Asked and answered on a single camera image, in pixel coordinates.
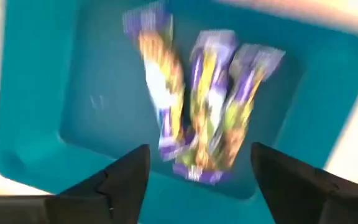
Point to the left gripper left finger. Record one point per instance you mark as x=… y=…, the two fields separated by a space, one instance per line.
x=120 y=193

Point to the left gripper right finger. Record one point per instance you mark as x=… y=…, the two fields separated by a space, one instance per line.
x=306 y=196

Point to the blue wrapper granola bar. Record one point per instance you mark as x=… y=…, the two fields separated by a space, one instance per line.
x=247 y=90
x=207 y=93

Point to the purple yellow snack packet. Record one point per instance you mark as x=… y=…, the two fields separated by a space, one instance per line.
x=163 y=77

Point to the blue plastic bin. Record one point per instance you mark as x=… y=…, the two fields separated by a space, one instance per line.
x=57 y=93

